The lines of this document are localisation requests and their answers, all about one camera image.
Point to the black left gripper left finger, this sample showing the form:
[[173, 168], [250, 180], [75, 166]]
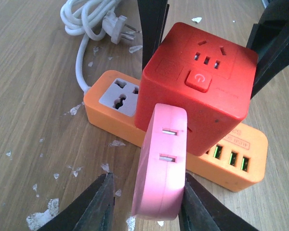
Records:
[[91, 211]]

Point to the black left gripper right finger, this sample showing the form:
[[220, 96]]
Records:
[[201, 211]]

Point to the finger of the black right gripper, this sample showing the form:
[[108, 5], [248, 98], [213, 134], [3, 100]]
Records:
[[269, 38], [153, 16]]

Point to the large pink plug adapter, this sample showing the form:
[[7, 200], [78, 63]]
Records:
[[160, 179]]

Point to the red cube socket adapter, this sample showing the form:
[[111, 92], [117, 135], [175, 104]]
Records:
[[209, 77]]

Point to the white paper scraps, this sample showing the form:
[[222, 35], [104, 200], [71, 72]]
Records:
[[49, 152]]

